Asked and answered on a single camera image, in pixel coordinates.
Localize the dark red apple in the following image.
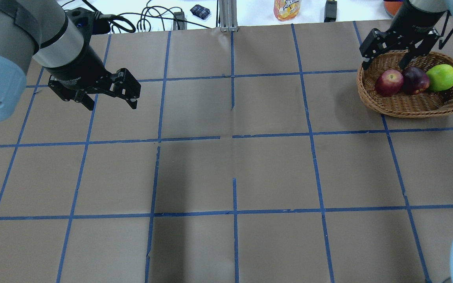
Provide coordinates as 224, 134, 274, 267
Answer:
401, 66, 430, 95

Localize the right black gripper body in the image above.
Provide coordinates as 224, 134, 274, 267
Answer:
385, 0, 447, 50

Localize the black cables bundle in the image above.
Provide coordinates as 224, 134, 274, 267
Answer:
61, 0, 219, 34

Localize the orange round container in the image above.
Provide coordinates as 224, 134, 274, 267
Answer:
383, 0, 403, 18

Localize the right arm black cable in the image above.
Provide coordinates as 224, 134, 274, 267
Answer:
438, 12, 453, 50

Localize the dark blue checkered pouch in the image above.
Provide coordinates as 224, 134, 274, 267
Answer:
190, 5, 211, 20

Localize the black power brick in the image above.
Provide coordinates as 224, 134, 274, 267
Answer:
323, 0, 338, 22

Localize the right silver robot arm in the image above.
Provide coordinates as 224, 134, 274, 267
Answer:
359, 0, 453, 283

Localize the green apple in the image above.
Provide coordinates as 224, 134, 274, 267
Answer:
426, 64, 453, 92

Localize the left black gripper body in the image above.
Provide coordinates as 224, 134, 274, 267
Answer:
46, 8, 110, 95

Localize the orange drink bottle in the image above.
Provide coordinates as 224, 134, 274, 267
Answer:
273, 0, 301, 21

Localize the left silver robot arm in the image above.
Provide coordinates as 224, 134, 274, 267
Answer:
0, 0, 141, 122

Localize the red yellow apple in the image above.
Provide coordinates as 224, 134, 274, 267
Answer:
374, 69, 404, 97

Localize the woven wicker basket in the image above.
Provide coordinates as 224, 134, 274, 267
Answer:
356, 50, 453, 118

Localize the aluminium frame post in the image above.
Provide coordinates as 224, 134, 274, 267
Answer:
218, 0, 239, 32

